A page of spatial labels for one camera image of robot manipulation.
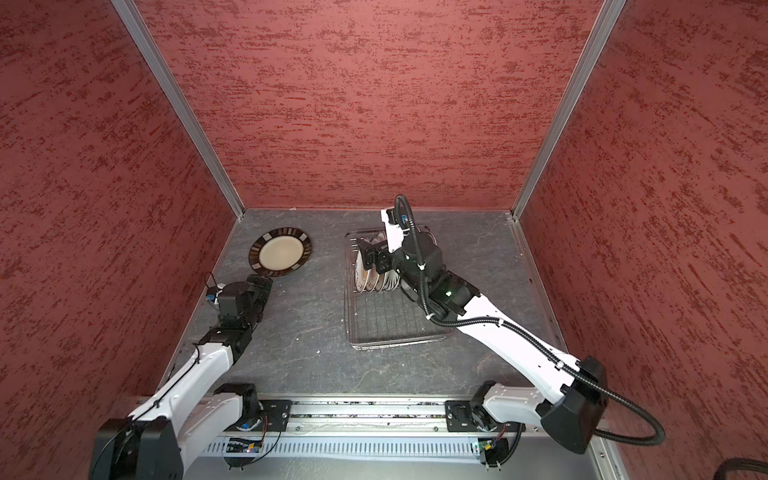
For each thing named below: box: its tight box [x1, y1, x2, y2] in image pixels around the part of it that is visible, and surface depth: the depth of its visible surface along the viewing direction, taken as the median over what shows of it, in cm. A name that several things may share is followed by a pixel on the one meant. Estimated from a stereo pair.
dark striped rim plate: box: [248, 227, 313, 277], surface depth 109 cm
